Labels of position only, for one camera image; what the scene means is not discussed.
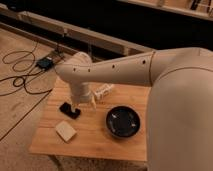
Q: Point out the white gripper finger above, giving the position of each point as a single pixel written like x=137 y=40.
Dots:
x=93 y=104
x=74 y=108

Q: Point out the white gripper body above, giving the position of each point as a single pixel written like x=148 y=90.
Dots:
x=80 y=93

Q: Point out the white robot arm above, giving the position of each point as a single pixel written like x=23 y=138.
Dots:
x=179 y=114

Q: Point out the black ceramic bowl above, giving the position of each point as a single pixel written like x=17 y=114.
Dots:
x=122 y=122

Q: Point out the black rectangular phone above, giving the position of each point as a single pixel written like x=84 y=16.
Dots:
x=65 y=108

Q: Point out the beige sponge block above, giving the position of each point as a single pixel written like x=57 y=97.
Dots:
x=65 y=130

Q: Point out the wooden table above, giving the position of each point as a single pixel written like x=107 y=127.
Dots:
x=92 y=138

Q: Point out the blue power adapter box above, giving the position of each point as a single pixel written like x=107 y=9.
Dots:
x=45 y=63

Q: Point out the long wooden shelf rail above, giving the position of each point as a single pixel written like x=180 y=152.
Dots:
x=77 y=33

